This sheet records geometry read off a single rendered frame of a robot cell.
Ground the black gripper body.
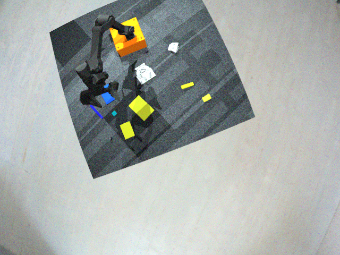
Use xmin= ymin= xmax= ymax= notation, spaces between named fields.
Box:
xmin=80 ymin=78 xmax=119 ymax=105

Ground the blue rectangular plate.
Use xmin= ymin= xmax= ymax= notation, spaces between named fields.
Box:
xmin=102 ymin=84 xmax=114 ymax=105

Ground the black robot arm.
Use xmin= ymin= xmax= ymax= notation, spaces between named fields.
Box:
xmin=74 ymin=14 xmax=136 ymax=87

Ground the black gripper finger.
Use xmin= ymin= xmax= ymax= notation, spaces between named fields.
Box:
xmin=86 ymin=92 xmax=102 ymax=108
xmin=110 ymin=84 xmax=120 ymax=101

